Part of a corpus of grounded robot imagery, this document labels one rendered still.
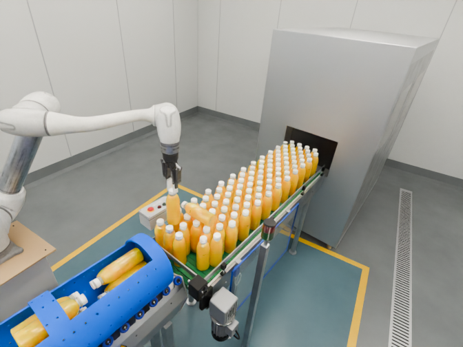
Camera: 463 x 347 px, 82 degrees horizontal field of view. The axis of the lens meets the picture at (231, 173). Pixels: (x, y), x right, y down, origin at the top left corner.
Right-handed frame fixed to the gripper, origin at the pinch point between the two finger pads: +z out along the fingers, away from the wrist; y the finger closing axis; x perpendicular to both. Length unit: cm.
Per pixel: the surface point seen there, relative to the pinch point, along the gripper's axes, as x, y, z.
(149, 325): -39, 25, 46
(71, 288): -56, -1, 25
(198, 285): -15, 34, 33
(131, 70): 182, -305, 19
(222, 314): -11, 46, 50
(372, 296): 131, 112, 134
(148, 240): -25.8, 13.1, 10.2
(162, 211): 1.0, -11.6, 24.7
